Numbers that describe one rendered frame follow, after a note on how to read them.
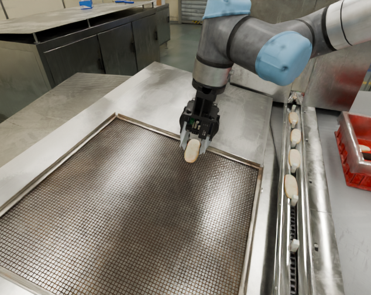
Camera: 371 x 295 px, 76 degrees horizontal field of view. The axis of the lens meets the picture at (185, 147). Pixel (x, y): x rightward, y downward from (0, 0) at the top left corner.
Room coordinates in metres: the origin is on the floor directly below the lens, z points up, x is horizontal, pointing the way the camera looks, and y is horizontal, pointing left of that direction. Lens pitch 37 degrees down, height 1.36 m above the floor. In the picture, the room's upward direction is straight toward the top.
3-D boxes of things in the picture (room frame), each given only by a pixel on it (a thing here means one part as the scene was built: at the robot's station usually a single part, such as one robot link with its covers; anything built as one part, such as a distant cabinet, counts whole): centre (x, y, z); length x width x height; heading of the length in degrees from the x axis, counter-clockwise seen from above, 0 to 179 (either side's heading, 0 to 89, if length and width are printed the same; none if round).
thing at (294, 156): (0.61, -0.37, 0.86); 0.10 x 0.04 x 0.01; 160
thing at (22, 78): (2.74, 1.16, 0.51); 1.93 x 1.05 x 1.02; 160
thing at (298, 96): (0.98, -0.50, 0.89); 0.06 x 0.01 x 0.06; 70
